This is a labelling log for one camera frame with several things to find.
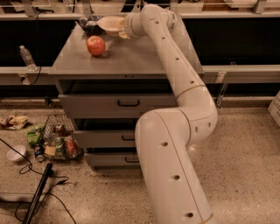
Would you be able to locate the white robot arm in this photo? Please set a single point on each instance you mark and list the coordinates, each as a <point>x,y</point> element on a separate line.
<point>162,135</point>

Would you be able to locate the clear plastic water bottle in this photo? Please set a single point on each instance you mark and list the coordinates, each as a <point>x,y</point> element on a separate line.
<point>28,59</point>

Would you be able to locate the top grey drawer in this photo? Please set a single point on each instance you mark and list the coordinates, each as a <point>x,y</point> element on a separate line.
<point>113,105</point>

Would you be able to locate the red apple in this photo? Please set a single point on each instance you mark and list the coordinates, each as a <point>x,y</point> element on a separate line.
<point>95,45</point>

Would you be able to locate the grey drawer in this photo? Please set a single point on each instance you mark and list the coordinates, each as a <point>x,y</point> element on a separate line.
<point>112,159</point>
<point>105,138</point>
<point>113,105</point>

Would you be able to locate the green can in basket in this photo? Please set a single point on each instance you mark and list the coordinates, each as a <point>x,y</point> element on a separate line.
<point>59,145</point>

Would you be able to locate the wire mesh basket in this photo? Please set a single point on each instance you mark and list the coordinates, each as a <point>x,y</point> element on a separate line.
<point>58,126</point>

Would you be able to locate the blue chip bag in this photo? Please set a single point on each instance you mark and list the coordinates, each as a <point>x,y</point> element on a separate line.
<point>89,25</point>

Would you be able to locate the black bar on floor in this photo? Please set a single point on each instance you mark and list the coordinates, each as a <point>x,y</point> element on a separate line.
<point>35,199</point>

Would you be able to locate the green snack bag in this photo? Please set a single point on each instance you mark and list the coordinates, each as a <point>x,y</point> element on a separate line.
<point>34,134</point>

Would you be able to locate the middle grey drawer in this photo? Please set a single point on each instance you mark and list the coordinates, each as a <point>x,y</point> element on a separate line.
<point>105,138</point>

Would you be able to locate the blue soda can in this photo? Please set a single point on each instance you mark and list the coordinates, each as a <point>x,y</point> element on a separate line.
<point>39,152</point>

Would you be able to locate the grey drawer cabinet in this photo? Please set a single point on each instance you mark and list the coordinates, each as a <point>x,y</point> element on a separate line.
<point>127,67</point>

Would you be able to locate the bottom grey drawer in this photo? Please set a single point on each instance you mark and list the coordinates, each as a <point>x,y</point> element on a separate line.
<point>112,159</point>

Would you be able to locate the white bowl on floor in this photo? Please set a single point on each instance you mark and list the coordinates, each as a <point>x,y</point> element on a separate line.
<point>17,153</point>

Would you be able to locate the red can in basket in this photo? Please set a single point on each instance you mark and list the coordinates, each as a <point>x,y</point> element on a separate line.
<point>71,147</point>

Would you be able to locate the brown snack bag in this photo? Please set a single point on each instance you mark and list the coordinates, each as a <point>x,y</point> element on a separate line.
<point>13,122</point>

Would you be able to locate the white paper bowl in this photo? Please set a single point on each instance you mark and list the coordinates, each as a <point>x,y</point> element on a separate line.
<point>109,24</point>

